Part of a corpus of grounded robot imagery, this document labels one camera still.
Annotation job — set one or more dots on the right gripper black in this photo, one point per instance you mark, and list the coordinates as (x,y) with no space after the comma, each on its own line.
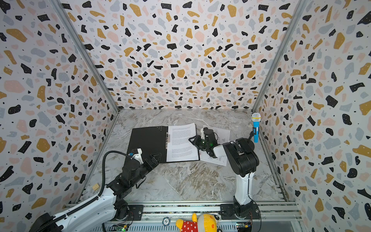
(202,139)

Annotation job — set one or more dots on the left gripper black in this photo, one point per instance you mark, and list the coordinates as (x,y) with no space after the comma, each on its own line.
(150,166)

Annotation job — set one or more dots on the printed paper sheet top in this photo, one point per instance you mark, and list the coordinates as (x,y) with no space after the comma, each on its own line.
(179,148)

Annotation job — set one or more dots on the orange folder black inside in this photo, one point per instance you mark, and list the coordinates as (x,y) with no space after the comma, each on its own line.
(150,140)

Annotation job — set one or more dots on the printed paper sheet with diagram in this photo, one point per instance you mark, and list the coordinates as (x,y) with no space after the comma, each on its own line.
(222,135)

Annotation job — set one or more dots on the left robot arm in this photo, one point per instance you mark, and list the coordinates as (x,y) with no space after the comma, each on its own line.
(108,204)

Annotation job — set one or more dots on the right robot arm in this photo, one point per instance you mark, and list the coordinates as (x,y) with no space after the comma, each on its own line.
(243,161)

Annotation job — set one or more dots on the blue toy microphone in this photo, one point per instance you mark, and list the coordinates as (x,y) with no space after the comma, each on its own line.
(256,118)

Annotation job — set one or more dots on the green circuit board left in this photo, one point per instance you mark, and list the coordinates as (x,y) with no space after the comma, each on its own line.
(120,228)

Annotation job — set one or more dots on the yellow red plush toy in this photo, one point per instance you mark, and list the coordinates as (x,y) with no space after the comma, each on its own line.
(202,223)

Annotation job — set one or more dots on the circuit board right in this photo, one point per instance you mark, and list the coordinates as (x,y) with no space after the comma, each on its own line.
(244,227)

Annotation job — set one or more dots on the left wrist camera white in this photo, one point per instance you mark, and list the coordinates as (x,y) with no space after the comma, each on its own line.
(136,154)

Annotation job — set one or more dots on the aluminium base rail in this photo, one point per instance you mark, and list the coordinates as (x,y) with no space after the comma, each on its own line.
(264,216)

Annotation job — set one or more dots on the round badge on rail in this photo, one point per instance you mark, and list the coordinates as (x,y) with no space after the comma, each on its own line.
(166,221)

